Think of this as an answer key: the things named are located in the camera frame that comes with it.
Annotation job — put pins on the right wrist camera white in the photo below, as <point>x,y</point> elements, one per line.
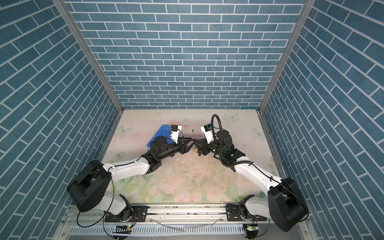
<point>207,130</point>

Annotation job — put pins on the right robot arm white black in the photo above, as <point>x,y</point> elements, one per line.
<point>284,202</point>

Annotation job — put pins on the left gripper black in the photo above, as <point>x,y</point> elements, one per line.
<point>182,148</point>

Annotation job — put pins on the left corner aluminium post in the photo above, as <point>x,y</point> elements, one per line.
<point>76,32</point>

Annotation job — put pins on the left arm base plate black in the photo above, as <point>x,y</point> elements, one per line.
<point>132,215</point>

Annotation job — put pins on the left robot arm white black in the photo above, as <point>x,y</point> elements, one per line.
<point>88,189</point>

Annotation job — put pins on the blue plastic bin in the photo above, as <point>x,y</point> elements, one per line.
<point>157,136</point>

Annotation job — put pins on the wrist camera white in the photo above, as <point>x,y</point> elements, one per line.
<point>174,133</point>
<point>207,130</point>

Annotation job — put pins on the right corner aluminium post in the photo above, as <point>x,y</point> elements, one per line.
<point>304,14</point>

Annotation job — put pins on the yellow black handled screwdriver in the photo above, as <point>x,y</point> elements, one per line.
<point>197,146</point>

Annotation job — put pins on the corner aluminium post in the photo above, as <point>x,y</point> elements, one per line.
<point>304,14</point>
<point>76,32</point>

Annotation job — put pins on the aluminium mounting rail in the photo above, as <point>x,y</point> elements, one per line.
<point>200,213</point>

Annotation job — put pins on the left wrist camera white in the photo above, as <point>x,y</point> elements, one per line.
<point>174,133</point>

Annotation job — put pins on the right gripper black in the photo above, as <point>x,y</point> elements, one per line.
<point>204,148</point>

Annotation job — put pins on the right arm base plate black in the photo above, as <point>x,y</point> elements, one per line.
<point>237,213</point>

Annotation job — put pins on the white slotted cable duct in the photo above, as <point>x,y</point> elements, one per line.
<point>158,230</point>

